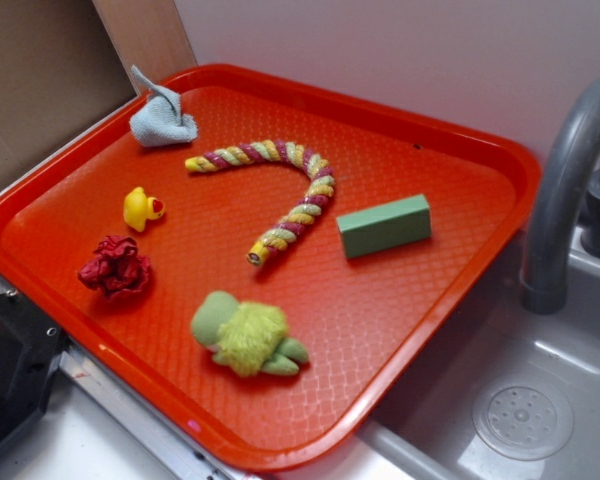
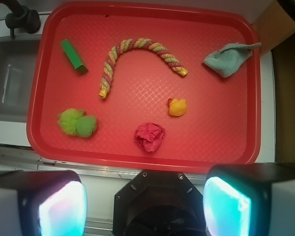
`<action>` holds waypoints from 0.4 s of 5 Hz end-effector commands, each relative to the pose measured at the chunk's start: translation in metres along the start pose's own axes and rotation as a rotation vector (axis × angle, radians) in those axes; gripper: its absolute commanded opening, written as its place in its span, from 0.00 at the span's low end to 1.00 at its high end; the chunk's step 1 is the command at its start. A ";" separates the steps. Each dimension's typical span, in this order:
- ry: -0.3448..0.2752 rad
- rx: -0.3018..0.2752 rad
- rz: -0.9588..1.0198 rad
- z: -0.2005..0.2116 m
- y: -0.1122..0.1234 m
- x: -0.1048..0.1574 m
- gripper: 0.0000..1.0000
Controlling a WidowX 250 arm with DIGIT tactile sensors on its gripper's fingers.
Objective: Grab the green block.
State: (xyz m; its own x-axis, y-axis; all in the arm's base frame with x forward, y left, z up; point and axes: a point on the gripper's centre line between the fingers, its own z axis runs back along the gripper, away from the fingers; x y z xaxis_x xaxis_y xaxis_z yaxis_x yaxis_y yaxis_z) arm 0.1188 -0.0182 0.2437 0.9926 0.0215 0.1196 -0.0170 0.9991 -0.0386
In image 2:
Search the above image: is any black sink faucet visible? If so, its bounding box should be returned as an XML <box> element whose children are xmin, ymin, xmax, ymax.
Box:
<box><xmin>0</xmin><ymin>0</ymin><xmax>41</xmax><ymax>39</ymax></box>

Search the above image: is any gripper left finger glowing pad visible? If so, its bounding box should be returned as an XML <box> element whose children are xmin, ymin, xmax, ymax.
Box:
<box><xmin>0</xmin><ymin>170</ymin><xmax>87</xmax><ymax>236</ymax></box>

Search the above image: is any crumpled red paper ball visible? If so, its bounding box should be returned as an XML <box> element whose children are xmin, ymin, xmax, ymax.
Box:
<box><xmin>134</xmin><ymin>122</ymin><xmax>166</xmax><ymax>152</ymax></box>

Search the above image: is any green rectangular block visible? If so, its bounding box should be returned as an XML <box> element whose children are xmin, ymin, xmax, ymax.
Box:
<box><xmin>60</xmin><ymin>39</ymin><xmax>88</xmax><ymax>75</ymax></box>

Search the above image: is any red plastic tray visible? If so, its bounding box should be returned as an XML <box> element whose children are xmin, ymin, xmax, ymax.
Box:
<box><xmin>27</xmin><ymin>1</ymin><xmax>261</xmax><ymax>174</ymax></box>

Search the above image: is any fuzzy green plush toy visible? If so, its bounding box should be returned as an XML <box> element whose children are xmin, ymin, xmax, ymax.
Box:
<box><xmin>57</xmin><ymin>109</ymin><xmax>97</xmax><ymax>138</ymax></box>

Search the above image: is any yellow rubber duck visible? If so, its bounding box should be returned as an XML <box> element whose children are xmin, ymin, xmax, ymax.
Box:
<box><xmin>167</xmin><ymin>98</ymin><xmax>187</xmax><ymax>117</ymax></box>

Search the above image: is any grey toy sink basin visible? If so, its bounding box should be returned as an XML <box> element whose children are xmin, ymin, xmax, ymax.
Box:
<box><xmin>0</xmin><ymin>35</ymin><xmax>41</xmax><ymax>123</ymax></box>

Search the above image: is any grey-green folded cloth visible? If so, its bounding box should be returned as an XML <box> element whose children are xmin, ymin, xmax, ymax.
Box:
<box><xmin>203</xmin><ymin>42</ymin><xmax>262</xmax><ymax>78</ymax></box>

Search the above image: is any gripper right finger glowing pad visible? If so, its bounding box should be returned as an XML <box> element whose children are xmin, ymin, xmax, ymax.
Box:
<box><xmin>203</xmin><ymin>163</ymin><xmax>295</xmax><ymax>236</ymax></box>

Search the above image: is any twisted multicolour rope toy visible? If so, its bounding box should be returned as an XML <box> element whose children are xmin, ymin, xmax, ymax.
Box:
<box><xmin>98</xmin><ymin>38</ymin><xmax>188</xmax><ymax>99</ymax></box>

